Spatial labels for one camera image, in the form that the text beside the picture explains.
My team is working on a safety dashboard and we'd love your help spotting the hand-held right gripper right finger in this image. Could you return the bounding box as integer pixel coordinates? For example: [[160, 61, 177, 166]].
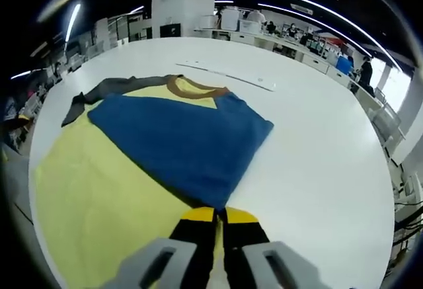
[[222, 206, 328, 289]]

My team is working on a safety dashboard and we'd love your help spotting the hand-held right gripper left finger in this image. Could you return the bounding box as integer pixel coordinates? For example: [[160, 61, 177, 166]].
[[108, 206, 217, 289]]

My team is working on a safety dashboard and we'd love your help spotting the yellow and blue garment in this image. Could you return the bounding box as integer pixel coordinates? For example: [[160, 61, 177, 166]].
[[34, 74, 276, 289]]

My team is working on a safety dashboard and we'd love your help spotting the white office chair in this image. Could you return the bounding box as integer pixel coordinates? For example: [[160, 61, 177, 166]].
[[369, 103, 408, 145]]

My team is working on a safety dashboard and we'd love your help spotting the white lab counter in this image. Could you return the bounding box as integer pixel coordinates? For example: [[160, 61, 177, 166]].
[[194, 26, 385, 105]]

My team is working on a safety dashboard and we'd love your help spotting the blue box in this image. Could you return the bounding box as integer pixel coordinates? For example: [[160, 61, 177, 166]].
[[336, 55, 354, 75]]

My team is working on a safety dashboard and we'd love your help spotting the long curved ceiling light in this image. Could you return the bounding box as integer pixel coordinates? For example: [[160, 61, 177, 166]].
[[257, 3, 375, 59], [230, 0, 403, 69]]

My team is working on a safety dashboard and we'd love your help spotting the white square pillar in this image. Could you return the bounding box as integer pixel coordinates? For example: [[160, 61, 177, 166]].
[[151, 0, 219, 39]]

